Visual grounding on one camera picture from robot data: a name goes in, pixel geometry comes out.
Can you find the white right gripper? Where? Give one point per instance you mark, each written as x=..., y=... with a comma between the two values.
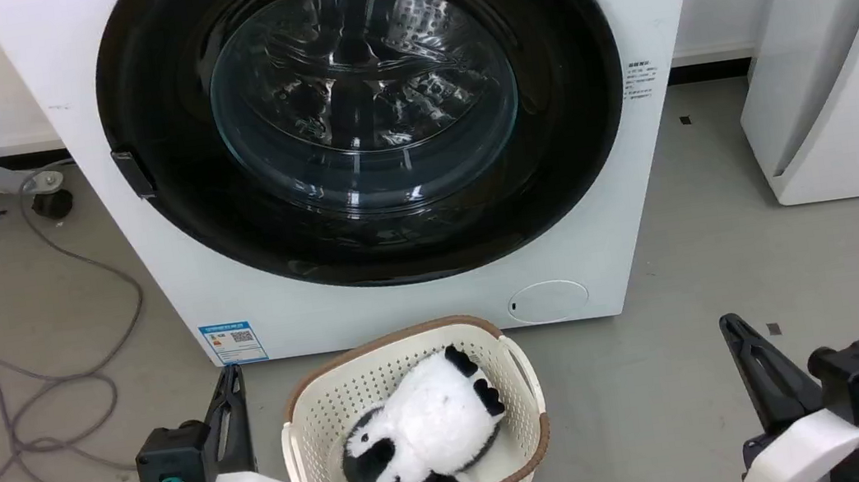
x=815, y=456

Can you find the white front-load washing machine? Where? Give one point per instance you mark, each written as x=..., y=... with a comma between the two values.
x=154, y=294

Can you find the round black glass washer door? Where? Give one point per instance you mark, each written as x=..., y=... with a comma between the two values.
x=154, y=103

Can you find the blue energy label sticker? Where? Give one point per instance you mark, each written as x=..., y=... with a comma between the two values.
x=234, y=344

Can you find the cream perforated laundry basket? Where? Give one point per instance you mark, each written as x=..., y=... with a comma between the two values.
x=318, y=405

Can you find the black and white panda plush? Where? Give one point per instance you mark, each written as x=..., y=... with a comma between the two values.
x=429, y=423

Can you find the round white filter cover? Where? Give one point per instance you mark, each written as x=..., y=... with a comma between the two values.
x=548, y=302

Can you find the small black text sticker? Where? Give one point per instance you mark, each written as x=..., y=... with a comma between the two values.
x=641, y=79

